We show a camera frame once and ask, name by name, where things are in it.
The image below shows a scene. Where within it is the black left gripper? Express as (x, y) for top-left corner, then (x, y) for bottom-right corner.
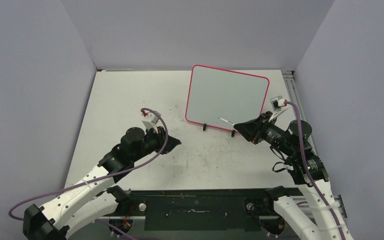
(131, 124), (180, 162)

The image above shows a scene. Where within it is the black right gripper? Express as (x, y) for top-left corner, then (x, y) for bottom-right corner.
(234, 110), (294, 155)

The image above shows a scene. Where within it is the pink framed whiteboard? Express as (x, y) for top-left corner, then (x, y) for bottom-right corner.
(184, 64), (270, 131)

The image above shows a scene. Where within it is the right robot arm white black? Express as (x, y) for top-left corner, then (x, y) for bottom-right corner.
(233, 111), (353, 240)

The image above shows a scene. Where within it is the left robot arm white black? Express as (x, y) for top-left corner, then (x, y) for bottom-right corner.
(22, 126), (182, 240)

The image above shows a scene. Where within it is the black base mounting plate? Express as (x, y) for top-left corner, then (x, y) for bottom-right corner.
(109, 188), (286, 234)

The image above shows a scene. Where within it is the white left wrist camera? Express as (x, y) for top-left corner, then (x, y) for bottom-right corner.
(141, 110), (161, 133)

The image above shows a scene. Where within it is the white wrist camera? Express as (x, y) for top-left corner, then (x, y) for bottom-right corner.
(141, 110), (161, 133)
(269, 95), (287, 122)

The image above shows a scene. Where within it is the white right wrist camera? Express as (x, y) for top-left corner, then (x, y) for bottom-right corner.
(269, 95), (287, 122)

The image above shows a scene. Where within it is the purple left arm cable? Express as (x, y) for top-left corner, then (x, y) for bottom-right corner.
(8, 107), (169, 240)

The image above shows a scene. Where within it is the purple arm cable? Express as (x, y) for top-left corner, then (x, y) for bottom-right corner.
(8, 107), (169, 240)
(260, 100), (349, 240)

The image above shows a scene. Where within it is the aluminium right side rail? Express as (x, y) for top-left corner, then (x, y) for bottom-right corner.
(282, 70), (327, 187)

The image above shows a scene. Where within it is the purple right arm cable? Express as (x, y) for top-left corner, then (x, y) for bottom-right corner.
(260, 100), (349, 240)

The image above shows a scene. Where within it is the aluminium front frame rail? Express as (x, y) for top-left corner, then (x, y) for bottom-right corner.
(47, 194), (348, 220)

